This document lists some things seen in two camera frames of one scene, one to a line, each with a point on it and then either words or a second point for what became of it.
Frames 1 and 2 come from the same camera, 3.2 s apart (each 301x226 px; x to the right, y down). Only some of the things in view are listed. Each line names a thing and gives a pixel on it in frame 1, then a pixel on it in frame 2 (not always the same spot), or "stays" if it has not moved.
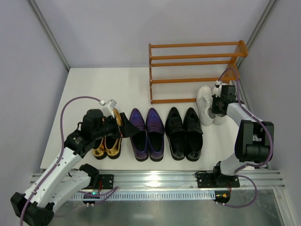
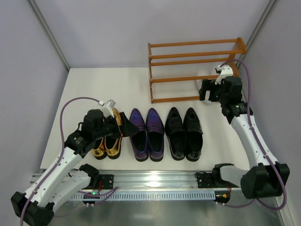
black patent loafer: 175,134 stays
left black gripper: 120,127 stays
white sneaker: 203,99 -> 198,83
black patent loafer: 193,135 stays
